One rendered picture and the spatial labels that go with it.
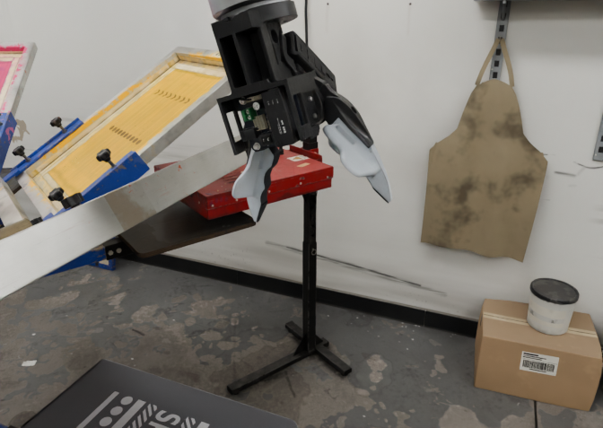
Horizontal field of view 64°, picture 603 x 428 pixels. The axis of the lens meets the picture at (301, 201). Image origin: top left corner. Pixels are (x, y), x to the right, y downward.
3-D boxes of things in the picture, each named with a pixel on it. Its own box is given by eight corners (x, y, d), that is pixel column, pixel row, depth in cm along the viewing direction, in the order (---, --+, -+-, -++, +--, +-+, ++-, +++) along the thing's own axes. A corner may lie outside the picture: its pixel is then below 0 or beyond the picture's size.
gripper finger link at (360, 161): (376, 221, 42) (298, 150, 43) (391, 198, 47) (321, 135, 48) (400, 196, 40) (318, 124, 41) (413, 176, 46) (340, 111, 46)
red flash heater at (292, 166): (276, 163, 235) (275, 139, 231) (339, 188, 201) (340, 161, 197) (155, 189, 201) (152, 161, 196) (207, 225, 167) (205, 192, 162)
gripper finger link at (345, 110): (348, 171, 46) (281, 111, 47) (353, 166, 48) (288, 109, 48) (380, 135, 44) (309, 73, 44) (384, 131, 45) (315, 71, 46)
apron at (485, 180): (528, 257, 242) (571, 36, 204) (528, 264, 236) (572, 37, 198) (421, 240, 261) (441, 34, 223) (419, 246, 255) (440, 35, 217)
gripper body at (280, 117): (233, 163, 44) (189, 27, 41) (275, 142, 51) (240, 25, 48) (309, 147, 40) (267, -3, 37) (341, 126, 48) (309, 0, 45)
